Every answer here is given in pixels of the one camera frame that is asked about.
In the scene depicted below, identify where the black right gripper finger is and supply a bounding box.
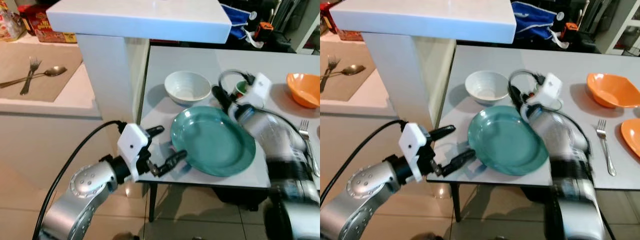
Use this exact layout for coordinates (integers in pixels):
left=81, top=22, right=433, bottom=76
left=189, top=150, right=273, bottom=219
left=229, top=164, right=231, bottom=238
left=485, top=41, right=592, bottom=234
left=212, top=85, right=232, bottom=109
left=508, top=85, right=525, bottom=108

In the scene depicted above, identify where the white ceramic bowl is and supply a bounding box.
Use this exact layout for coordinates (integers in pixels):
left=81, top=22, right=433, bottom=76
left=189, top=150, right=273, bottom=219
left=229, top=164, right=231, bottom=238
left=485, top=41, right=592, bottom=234
left=465, top=70, right=510, bottom=107
left=164, top=70, right=212, bottom=107

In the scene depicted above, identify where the teal plate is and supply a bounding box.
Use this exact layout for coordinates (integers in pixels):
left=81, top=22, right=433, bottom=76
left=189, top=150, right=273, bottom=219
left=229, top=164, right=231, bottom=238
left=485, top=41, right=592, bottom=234
left=467, top=105, right=549, bottom=176
left=170, top=105, right=257, bottom=177

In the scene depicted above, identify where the silver fork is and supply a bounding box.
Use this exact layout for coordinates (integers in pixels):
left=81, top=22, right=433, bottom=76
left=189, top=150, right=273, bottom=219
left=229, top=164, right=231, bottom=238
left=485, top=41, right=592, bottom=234
left=20, top=56, right=42, bottom=96
left=299, top=120, right=321, bottom=177
left=596, top=119, right=617, bottom=177
left=325, top=55, right=341, bottom=94

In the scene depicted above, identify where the black table leg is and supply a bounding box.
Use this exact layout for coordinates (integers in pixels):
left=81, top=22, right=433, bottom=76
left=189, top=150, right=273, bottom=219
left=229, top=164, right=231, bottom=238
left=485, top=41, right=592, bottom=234
left=450, top=182, right=462, bottom=223
left=148, top=182, right=159, bottom=223

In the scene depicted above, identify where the orange bowl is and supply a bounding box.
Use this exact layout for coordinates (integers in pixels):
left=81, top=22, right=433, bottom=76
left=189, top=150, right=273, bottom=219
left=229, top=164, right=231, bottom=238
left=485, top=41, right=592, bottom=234
left=286, top=73, right=321, bottom=109
left=586, top=73, right=640, bottom=109

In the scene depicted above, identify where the blue bag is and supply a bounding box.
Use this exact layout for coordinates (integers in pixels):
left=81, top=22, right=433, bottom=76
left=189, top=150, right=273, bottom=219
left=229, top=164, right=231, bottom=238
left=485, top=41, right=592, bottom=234
left=511, top=1, right=557, bottom=41
left=220, top=4, right=251, bottom=41

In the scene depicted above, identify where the orange and black tool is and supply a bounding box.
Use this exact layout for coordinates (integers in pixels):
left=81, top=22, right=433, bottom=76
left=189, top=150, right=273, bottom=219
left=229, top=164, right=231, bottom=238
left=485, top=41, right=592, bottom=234
left=254, top=22, right=275, bottom=42
left=560, top=22, right=580, bottom=42

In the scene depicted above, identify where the beige woven placemat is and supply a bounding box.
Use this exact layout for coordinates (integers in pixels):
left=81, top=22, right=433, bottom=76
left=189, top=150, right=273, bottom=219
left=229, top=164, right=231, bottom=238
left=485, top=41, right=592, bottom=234
left=320, top=47, right=379, bottom=102
left=0, top=44, right=84, bottom=103

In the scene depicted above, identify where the silver spoon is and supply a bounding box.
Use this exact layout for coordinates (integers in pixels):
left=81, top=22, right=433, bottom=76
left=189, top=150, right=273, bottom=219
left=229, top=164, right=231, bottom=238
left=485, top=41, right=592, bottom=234
left=327, top=65, right=366, bottom=79
left=0, top=66, right=68, bottom=90

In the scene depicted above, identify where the orange plate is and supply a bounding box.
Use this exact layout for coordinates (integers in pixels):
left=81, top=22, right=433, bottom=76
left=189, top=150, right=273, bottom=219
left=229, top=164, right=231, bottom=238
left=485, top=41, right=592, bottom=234
left=620, top=118, right=640, bottom=159

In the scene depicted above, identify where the white kitchen counter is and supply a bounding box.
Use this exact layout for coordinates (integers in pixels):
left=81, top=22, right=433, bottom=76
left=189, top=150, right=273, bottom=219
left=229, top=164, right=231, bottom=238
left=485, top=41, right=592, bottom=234
left=320, top=0, right=517, bottom=187
left=0, top=0, right=232, bottom=196

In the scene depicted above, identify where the red mi goreng noodle pack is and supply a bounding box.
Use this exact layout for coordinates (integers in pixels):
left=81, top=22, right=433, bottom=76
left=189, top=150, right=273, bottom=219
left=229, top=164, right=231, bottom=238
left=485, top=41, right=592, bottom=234
left=17, top=4, right=77, bottom=44
left=320, top=1, right=364, bottom=42

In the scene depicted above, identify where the yellow white noodle packet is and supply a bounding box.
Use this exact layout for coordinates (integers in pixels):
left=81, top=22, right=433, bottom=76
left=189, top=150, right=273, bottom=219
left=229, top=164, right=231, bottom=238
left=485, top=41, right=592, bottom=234
left=0, top=7, right=26, bottom=42

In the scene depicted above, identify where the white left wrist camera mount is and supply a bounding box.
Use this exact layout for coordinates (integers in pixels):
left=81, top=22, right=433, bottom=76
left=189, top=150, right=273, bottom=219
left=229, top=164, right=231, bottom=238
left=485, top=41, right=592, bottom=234
left=398, top=122, right=432, bottom=184
left=117, top=123, right=151, bottom=182

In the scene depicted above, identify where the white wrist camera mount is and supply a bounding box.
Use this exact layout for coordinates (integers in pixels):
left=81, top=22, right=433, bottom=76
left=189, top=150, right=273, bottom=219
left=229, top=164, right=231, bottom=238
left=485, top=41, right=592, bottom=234
left=117, top=123, right=151, bottom=182
left=398, top=122, right=432, bottom=184
left=525, top=73, right=564, bottom=111
left=235, top=72, right=273, bottom=109

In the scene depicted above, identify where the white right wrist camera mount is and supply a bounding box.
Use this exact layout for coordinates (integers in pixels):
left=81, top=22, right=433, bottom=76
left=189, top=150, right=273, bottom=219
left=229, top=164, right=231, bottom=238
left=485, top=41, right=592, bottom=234
left=235, top=72, right=273, bottom=109
left=525, top=73, right=564, bottom=111

